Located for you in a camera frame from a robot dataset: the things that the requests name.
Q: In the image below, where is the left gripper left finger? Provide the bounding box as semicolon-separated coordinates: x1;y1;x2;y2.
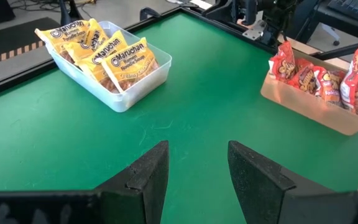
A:
0;140;170;224

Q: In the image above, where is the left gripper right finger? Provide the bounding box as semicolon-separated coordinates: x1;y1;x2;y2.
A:
227;140;358;224

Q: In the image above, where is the creamy chicken ramen packet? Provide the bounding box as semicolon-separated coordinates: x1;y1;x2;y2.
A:
101;37;160;93
34;19;90;46
63;18;109;65
78;30;129;93

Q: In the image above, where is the cardboard box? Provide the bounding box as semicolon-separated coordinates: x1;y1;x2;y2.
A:
260;49;358;136

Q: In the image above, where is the clear plastic bin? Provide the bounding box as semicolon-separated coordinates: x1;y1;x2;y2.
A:
45;21;173;113

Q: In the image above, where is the green table mat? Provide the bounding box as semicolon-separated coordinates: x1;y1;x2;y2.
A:
0;12;358;224

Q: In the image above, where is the dark grey desk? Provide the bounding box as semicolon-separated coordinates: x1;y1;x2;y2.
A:
309;0;358;60

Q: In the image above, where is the black table clamp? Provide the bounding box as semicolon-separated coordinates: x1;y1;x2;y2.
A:
139;7;162;22

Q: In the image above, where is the black keyboard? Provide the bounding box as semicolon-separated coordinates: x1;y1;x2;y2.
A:
327;0;358;23

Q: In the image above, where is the black upright stand post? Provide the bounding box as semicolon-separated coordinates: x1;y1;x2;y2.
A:
58;0;84;27

